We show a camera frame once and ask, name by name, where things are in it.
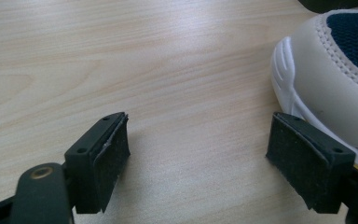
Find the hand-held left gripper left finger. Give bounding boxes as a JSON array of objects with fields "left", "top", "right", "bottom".
[{"left": 64, "top": 111, "right": 131, "bottom": 215}]

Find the white and navy sneaker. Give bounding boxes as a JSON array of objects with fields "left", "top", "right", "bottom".
[{"left": 269, "top": 8, "right": 358, "bottom": 166}]

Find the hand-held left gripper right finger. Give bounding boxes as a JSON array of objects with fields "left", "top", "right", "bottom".
[{"left": 265, "top": 111, "right": 357, "bottom": 215}]

